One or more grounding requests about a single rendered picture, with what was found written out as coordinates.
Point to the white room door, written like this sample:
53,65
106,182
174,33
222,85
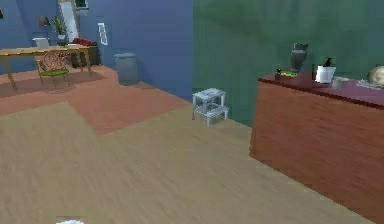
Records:
69,20

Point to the yellow wooden table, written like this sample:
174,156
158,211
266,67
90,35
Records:
40,51

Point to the grey laptop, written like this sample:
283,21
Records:
41,42

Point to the dark low cabinet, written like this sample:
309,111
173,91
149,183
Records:
90,55

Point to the white step stool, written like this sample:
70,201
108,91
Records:
210,100

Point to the brown counter with maroon top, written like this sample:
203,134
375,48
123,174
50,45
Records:
310,140

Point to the white framed wall switch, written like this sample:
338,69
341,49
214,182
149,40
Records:
102,33

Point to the small black shaker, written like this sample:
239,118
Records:
277,74

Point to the dark framed window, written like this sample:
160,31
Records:
81,4

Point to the grey bowl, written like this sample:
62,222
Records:
340,82

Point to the red box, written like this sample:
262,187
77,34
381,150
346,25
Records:
82,41

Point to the dark grey vase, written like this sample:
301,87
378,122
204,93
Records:
298,58

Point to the grey flat plate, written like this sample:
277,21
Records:
369,85

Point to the green seat metal chair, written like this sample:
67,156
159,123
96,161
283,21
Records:
52,68

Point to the round beige bread loaf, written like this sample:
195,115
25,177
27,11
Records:
377,75

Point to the grey trash can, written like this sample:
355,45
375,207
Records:
126,68

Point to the white pot with black utensil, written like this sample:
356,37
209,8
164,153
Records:
325,73

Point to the green house plant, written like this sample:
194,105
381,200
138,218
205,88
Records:
59,28

